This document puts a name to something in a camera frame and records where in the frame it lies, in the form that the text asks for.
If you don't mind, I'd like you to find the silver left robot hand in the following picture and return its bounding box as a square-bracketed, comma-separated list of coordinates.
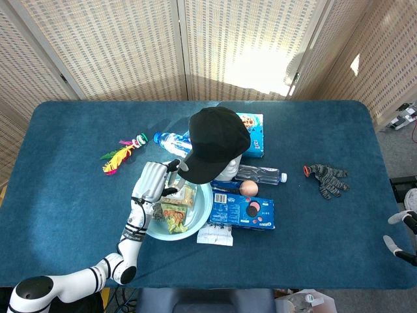
[131, 158, 190, 205]

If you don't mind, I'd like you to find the light blue plastic bowl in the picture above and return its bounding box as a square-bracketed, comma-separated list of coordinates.
[143, 160, 214, 242]

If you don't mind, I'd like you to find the white sneaker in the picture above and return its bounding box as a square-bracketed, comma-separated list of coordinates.
[403, 188, 417, 213]

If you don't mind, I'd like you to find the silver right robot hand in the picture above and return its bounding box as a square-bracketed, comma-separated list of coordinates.
[382, 210, 417, 267]

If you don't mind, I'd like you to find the brown egg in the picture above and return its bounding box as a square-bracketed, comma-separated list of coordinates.
[240, 180, 259, 196]

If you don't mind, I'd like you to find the steel wool scrubber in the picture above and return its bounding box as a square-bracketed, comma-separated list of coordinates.
[151, 202, 166, 223]

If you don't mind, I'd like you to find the green snack packet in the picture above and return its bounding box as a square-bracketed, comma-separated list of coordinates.
[160, 202, 189, 235]

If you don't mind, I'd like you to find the black floor object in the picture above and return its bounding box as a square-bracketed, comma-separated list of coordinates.
[48, 291, 104, 313]

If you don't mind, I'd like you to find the black baseball cap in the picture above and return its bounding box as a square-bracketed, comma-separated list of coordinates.
[177, 106, 252, 185]

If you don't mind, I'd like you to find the white foam mannequin head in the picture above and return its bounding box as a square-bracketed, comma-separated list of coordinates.
[213, 153, 244, 182]

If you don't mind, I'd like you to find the blue chocolate chip cookie box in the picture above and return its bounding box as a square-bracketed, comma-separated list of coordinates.
[234, 112, 265, 159]

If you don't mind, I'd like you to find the blue label water bottle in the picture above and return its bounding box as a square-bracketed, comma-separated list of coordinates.
[152, 130, 193, 159]

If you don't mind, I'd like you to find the grey knit work glove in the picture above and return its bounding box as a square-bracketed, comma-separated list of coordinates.
[303, 164, 350, 200]

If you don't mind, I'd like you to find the white paper receipt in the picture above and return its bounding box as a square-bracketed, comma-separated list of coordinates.
[196, 221, 235, 246]

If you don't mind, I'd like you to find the woven rattan screen panel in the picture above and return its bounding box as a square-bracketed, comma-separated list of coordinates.
[177, 0, 336, 101]
[0, 0, 81, 193]
[8, 0, 189, 101]
[286, 0, 417, 131]

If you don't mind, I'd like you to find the clear white cap water bottle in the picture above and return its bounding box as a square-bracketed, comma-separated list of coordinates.
[235, 164, 288, 186]

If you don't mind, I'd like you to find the black floor stand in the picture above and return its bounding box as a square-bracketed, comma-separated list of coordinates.
[390, 175, 417, 203]

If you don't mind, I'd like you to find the blue felt table cover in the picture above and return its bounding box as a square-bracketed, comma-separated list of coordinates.
[0, 100, 417, 290]

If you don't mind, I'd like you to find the dark floor cable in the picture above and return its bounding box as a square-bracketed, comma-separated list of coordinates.
[113, 288, 139, 313]

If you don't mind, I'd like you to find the colourful feather shuttlecock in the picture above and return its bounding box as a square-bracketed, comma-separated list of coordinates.
[100, 132, 149, 176]

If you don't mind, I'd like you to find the clear plastic container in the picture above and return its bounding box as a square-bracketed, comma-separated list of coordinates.
[275, 288, 338, 313]

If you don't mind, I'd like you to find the blue Oreo cookie box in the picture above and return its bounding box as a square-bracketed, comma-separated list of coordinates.
[208, 180, 276, 231]

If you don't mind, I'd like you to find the white power strip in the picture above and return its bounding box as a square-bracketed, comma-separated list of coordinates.
[379, 102, 417, 132]

